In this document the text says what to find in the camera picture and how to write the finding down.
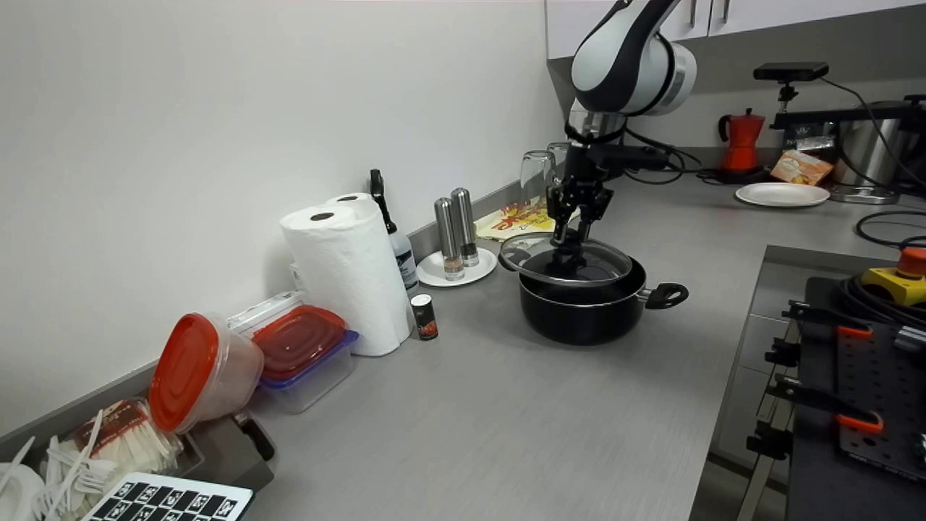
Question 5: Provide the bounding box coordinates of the slim white paper towel roll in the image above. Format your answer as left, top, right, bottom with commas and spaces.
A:
324, 189, 385, 221

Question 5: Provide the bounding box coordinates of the clear tub with brown contents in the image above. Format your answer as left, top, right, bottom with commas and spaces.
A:
68, 394, 181, 477

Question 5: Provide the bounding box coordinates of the steel grinder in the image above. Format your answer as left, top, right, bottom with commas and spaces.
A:
447, 186, 483, 270
431, 195, 463, 277

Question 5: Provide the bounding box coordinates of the glass pot lid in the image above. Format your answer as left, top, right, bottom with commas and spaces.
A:
495, 228, 641, 292

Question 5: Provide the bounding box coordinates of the flat container with red lid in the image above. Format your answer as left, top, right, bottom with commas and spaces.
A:
249, 300, 352, 386

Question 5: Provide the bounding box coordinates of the orange and black clamp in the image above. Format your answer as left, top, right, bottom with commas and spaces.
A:
744, 373, 887, 464
763, 299, 876, 370

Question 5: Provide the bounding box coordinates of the black and white keypad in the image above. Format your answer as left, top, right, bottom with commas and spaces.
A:
77, 470, 258, 521

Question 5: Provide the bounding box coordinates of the clear plastic container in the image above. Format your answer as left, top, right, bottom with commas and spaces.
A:
222, 290, 303, 337

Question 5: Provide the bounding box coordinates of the spray bottle with black trigger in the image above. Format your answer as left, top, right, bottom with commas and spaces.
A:
365, 164, 423, 292

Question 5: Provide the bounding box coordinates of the black coiled cable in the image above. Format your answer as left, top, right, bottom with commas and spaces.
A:
829, 270, 926, 326

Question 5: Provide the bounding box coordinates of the small spice jar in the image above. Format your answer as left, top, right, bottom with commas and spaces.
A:
408, 290, 443, 344

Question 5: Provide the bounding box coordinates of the clear drinking glass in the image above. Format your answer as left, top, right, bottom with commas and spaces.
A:
518, 148, 551, 198

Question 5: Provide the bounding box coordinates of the yellow emergency stop box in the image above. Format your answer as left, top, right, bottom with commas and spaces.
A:
858, 244, 926, 309

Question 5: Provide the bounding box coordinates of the black cooking pot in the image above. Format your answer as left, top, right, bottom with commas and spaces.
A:
514, 253, 692, 348

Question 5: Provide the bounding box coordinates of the red moka pot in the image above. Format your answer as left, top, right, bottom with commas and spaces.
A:
715, 104, 768, 182

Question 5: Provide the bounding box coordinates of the purple plastic container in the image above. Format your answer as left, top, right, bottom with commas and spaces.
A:
253, 326, 365, 416

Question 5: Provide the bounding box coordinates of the black perforated board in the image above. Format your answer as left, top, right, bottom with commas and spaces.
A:
829, 322, 926, 487

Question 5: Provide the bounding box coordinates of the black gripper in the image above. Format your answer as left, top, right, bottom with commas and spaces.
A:
543, 143, 615, 270

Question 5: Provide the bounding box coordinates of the grey tray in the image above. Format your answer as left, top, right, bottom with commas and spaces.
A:
0, 402, 281, 499

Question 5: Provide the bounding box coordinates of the white wall cabinet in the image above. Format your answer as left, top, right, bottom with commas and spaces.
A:
541, 0, 926, 63

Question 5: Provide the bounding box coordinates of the steel kettle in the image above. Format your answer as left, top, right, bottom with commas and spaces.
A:
836, 114, 913, 198

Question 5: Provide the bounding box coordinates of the large white paper towel roll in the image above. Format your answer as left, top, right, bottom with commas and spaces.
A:
277, 203, 417, 363

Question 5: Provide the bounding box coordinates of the printed yellow dish towel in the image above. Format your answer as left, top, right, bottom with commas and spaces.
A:
475, 198, 562, 244

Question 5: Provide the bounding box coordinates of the black camera on tripod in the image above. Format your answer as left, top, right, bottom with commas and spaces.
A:
748, 57, 832, 117

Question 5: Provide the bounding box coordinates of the tub with orange lid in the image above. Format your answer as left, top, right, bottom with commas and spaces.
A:
145, 309, 268, 438

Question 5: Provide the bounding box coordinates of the orange snack packet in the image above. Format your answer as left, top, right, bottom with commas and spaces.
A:
766, 148, 836, 189

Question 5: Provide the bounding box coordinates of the large white plate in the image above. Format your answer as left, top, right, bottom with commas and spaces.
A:
732, 179, 832, 212

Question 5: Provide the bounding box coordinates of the loose black cable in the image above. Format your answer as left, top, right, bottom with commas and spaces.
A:
851, 209, 926, 253

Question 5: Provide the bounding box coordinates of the small white plate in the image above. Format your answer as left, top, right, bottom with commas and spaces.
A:
413, 244, 499, 292

